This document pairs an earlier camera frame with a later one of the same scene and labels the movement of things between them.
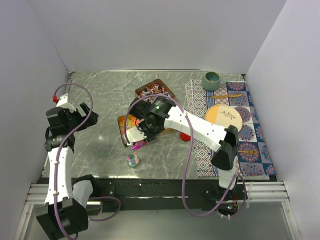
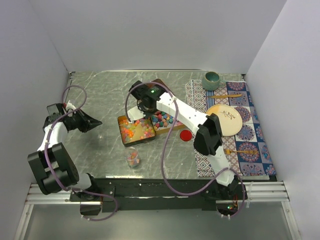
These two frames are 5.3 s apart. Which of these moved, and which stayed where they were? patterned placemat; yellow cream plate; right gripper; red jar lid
Moved: right gripper
Stayed: patterned placemat; yellow cream plate; red jar lid
